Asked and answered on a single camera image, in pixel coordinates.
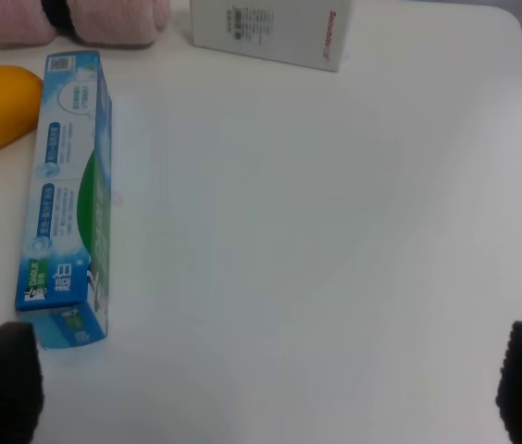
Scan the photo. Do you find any blue green toothpaste box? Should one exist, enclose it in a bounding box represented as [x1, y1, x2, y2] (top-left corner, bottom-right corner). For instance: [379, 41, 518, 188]
[15, 51, 113, 349]

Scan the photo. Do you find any white cardboard box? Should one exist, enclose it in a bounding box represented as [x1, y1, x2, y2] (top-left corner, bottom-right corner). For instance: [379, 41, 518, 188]
[190, 0, 354, 72]

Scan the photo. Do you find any pink towel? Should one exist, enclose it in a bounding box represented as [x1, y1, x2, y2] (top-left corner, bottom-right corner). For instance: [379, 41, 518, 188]
[0, 0, 171, 46]

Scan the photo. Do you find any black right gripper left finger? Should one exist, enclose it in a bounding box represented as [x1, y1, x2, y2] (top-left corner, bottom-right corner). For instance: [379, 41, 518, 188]
[0, 322, 44, 443]

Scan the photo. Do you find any black band on pink towel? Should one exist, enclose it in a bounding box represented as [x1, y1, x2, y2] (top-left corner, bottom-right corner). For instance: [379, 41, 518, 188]
[41, 0, 75, 35]

